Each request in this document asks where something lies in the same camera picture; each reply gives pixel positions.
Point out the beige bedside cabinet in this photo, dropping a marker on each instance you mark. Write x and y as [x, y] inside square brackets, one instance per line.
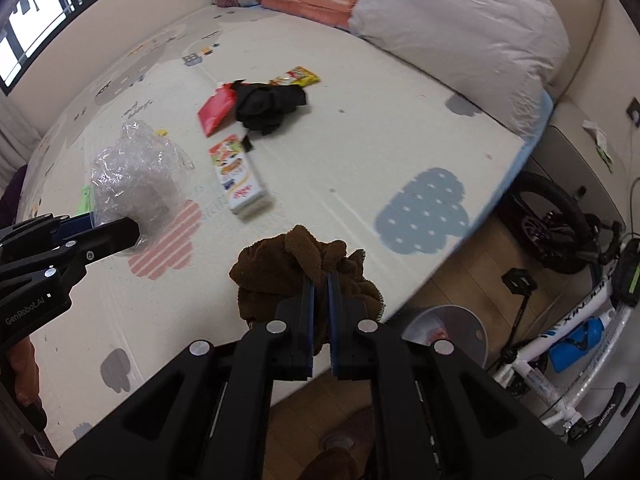
[567, 155]

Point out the red slipper foot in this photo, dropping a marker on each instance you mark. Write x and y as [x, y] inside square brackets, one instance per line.
[355, 434]

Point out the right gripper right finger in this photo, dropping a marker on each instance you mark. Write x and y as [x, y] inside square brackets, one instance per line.
[436, 413]

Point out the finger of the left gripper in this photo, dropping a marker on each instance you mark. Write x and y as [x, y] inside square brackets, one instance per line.
[69, 227]
[100, 242]

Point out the patterned play mat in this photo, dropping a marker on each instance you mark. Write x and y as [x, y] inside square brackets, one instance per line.
[382, 157]

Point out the white bicycle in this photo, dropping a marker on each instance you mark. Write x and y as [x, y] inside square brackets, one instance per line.
[549, 224]

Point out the black crumpled cloth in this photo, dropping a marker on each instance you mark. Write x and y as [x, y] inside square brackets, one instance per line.
[262, 107]

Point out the person's left hand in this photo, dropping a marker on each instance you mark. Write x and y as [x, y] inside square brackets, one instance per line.
[26, 383]

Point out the white plastic-wrapped duvet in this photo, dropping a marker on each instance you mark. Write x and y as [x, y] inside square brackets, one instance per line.
[499, 54]

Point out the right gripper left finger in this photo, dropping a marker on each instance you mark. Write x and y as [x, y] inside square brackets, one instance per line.
[205, 414]

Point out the yellow snack wrapper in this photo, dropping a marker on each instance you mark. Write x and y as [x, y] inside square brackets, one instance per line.
[298, 76]

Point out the brown cloth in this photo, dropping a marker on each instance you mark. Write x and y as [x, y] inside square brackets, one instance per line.
[274, 269]

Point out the red paper envelope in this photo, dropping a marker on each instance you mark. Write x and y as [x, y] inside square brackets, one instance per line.
[217, 108]

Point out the grey round trash bin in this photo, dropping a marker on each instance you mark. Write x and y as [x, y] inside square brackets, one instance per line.
[457, 324]

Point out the blue water bottle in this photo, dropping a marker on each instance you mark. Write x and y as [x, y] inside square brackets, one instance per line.
[578, 343]

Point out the white snack box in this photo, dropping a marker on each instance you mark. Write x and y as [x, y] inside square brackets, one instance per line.
[244, 190]

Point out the clear plastic wrap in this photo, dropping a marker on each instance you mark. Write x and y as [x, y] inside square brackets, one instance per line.
[144, 177]

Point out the green plastic bag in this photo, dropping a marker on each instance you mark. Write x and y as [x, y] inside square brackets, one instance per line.
[87, 200]

